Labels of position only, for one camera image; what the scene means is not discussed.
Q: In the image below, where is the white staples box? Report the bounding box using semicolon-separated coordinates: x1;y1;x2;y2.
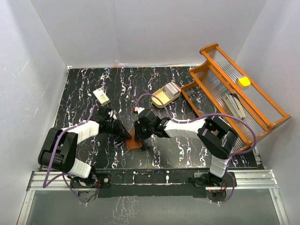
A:
93;88;110;106

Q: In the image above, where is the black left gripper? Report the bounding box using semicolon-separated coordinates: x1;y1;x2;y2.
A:
105;118;131;141

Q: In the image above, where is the yellow sticky note block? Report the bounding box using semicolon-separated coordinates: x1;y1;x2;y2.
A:
237;76;251;88

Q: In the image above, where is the orange wooden tiered rack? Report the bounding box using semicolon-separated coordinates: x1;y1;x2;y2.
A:
181;43;291;141

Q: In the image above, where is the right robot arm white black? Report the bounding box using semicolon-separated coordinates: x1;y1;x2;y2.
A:
134;107;238;186

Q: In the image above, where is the beige oval plastic tray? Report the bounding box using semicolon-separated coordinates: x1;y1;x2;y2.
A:
151;86;181;108

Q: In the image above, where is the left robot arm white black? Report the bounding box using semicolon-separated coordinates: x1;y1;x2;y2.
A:
38;106;132;187

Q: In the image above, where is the black base rail with mounts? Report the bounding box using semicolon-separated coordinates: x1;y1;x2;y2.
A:
70;168;237;198

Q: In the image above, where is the orange leather card holder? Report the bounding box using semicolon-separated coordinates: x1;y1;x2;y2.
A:
126;130;142;151

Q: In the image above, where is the large grey black stapler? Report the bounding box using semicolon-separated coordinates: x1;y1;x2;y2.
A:
223;93;246;120

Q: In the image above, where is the aluminium frame profile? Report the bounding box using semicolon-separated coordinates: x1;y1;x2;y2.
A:
17;170;289;225

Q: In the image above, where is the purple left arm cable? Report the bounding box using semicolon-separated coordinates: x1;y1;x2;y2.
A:
42;104;97;204

